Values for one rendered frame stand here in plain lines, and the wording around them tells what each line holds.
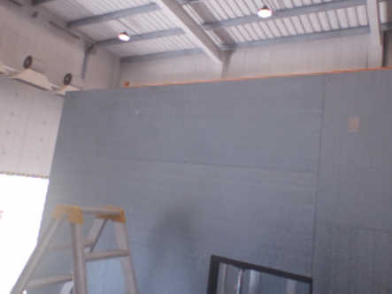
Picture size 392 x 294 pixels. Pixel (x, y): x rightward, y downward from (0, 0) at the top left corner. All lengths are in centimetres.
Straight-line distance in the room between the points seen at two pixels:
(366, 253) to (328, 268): 19
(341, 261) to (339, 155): 52
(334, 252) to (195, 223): 81
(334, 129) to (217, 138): 69
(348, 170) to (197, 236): 94
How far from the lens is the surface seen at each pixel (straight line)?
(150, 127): 245
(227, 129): 212
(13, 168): 1234
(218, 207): 208
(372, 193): 187
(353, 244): 188
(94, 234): 219
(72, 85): 1269
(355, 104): 195
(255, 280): 576
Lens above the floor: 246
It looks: 9 degrees up
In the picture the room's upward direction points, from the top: 7 degrees clockwise
